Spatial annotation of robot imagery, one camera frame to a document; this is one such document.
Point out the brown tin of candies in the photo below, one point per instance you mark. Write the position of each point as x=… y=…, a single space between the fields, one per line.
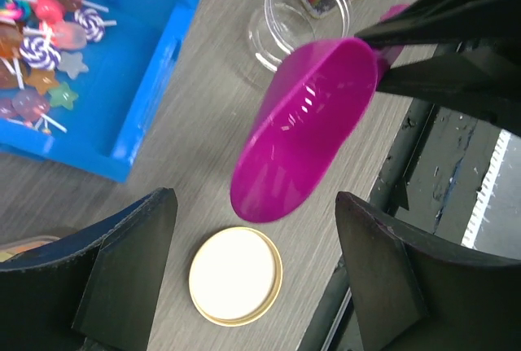
x=12 y=249

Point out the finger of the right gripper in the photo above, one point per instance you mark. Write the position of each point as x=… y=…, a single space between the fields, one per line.
x=483 y=83
x=444 y=21

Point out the cream jar lid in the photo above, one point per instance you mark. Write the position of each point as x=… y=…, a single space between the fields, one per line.
x=235 y=276

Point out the blue plastic bin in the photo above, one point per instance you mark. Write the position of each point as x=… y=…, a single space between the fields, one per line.
x=118 y=96

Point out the white cable duct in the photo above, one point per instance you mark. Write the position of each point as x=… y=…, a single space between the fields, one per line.
x=486 y=190

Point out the purple plastic scoop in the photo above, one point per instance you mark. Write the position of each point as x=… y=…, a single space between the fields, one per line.
x=314 y=102

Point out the clear plastic jar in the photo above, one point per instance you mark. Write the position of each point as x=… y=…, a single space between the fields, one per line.
x=278 y=27

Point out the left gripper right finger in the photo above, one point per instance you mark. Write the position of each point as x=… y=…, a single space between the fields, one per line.
x=413 y=290

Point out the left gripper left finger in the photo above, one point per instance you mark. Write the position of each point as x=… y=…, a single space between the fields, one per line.
x=96 y=289

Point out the pile of lollipop candies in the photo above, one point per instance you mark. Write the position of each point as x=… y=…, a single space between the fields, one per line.
x=41 y=52

